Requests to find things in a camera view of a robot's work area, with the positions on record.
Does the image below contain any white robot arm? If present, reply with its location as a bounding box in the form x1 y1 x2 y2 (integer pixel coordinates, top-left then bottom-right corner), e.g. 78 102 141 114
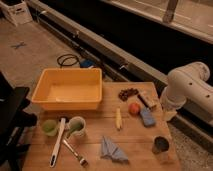
160 62 213 126

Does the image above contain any yellow plastic tray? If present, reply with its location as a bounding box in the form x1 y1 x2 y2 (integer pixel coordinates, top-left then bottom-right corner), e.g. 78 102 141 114
32 68 102 111

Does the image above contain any bunch of dark grapes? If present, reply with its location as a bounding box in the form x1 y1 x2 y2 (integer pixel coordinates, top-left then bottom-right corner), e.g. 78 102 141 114
118 88 139 101

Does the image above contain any blue box on floor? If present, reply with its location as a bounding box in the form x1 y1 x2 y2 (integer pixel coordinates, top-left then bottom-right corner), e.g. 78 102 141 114
80 59 94 68

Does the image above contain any orange peach fruit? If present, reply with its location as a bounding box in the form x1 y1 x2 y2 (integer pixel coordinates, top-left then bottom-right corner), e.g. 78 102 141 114
128 102 141 116

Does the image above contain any yellow banana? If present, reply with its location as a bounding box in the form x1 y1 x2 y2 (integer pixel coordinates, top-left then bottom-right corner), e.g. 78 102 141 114
116 108 122 130

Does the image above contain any white mug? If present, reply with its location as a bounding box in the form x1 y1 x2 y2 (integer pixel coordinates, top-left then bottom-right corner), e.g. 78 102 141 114
66 116 86 138

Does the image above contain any blue sponge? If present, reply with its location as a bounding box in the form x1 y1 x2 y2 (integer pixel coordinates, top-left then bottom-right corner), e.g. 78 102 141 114
140 108 155 127

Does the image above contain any blue folded cloth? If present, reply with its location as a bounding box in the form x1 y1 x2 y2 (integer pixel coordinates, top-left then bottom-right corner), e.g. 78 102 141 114
100 136 129 163

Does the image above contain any green cup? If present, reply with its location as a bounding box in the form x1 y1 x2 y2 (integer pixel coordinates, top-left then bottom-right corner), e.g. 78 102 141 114
42 119 58 137

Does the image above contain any metal cup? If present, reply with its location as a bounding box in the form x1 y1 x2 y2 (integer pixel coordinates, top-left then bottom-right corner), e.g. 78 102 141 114
152 136 169 154

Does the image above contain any black tripod stand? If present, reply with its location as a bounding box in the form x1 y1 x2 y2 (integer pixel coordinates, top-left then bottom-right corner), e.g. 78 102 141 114
0 71 37 171

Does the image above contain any white storage box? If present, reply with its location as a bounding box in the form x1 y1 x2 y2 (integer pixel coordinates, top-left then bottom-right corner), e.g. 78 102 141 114
0 0 32 26

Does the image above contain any black coiled cable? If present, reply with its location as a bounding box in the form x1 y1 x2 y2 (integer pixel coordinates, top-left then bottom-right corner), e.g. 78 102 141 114
56 53 81 69

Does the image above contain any white handled brush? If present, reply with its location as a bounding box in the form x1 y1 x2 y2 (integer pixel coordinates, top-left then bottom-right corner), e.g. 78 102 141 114
50 117 66 168

